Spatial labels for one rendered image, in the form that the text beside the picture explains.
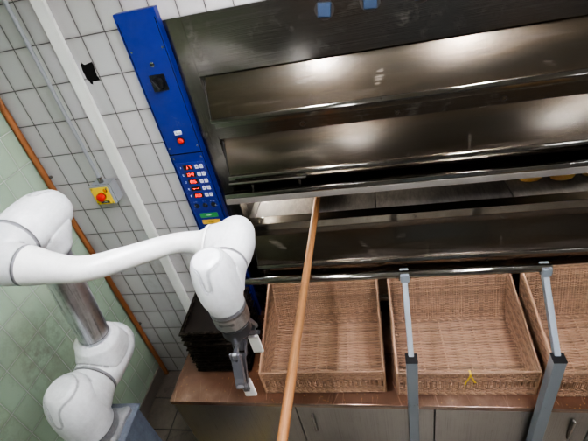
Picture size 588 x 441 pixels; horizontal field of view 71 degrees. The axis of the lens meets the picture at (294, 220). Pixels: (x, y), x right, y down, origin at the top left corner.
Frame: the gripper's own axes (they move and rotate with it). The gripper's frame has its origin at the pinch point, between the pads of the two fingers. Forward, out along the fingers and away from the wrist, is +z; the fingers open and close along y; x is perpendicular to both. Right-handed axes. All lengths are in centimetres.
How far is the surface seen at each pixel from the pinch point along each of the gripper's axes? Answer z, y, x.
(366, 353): 73, -57, 27
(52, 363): 43, -41, -115
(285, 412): 12.5, 5.5, 6.6
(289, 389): 12.3, -1.4, 7.0
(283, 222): 13, -88, -3
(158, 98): -54, -86, -38
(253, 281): 14, -51, -12
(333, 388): 71, -39, 12
